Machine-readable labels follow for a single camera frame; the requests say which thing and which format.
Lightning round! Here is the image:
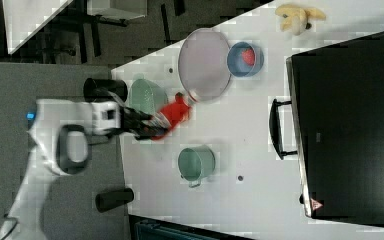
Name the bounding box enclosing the large lilac round plate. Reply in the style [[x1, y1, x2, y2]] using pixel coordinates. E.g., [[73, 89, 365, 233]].
[[178, 28, 231, 102]]

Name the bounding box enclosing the black cylinder near table corner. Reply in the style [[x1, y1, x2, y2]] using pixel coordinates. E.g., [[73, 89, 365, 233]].
[[95, 188, 134, 213]]

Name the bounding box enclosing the small blue bowl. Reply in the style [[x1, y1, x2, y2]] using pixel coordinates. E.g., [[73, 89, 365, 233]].
[[227, 42, 264, 77]]

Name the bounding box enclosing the strawberry in blue bowl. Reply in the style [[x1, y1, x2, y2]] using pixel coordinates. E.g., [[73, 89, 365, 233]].
[[241, 48, 255, 66]]

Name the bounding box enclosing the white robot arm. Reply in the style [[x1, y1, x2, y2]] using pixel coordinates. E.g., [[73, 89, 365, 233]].
[[0, 99, 151, 240]]

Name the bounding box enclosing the peeled banana toy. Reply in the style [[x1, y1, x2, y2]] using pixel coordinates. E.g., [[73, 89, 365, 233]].
[[275, 4, 326, 36]]

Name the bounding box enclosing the green perforated colander basket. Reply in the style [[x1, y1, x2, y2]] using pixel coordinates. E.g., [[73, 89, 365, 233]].
[[128, 79, 168, 115]]

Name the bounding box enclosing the black cylinder at table edge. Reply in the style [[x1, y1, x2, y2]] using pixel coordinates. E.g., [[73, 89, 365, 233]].
[[83, 78, 128, 102]]

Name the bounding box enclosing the black oven door handle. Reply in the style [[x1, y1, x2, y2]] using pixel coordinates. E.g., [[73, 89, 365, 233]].
[[269, 99, 298, 160]]

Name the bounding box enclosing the red ketchup bottle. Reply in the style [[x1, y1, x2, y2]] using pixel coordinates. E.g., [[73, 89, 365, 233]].
[[151, 92, 191, 141]]

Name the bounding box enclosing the green metal mug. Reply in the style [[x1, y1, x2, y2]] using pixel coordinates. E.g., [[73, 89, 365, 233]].
[[177, 145, 216, 188]]

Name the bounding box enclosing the toaster oven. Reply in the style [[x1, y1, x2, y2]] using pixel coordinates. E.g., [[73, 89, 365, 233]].
[[286, 31, 384, 227]]

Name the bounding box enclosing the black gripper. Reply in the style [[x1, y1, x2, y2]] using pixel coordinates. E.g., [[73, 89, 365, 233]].
[[120, 107, 155, 140]]

